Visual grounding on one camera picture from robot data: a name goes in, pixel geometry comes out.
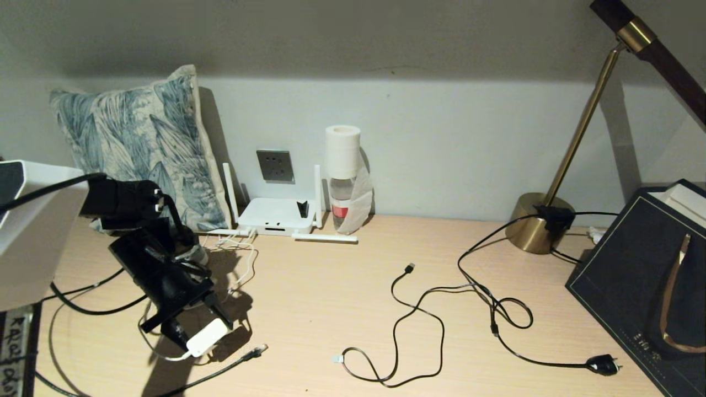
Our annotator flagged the brass desk lamp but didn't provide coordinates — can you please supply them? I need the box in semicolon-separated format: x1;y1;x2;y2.
505;0;706;255

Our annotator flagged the white power adapter black face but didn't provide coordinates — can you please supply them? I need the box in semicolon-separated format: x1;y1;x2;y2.
186;318;231;359

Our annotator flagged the white box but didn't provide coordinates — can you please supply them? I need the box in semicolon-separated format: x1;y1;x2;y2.
645;183;706;229

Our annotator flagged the grey wall socket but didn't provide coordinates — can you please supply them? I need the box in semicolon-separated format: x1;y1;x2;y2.
255;149;295;184

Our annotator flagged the blue leaf pattern pillow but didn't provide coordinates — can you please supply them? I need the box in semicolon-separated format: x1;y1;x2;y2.
49;65;232;232

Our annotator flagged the black lamp switch box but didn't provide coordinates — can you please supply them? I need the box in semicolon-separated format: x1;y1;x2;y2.
533;204;576;232

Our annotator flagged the white router with antennas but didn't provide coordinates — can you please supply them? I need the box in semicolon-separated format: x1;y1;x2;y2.
212;162;359;243

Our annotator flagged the white paper roll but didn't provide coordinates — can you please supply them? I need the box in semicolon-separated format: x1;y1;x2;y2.
324;125;362;180

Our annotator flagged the white round plug adapter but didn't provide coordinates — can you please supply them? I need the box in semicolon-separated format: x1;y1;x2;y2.
179;245;210;266

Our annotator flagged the black gift bag gold handle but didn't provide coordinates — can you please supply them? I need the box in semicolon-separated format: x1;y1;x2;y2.
565;178;706;397

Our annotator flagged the black ethernet cable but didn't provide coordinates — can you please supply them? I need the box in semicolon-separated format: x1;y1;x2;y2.
36;269;269;397

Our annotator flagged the clear bottle red label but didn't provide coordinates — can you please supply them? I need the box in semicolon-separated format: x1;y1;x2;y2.
329;175;356;230

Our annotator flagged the white handwritten label tape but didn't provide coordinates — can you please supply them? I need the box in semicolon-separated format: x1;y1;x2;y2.
0;314;29;397

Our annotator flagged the black lamp power cord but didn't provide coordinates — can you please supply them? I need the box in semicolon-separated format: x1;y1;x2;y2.
457;211;623;377

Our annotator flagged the black usb cable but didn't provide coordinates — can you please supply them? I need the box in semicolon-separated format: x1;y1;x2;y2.
333;263;445;388

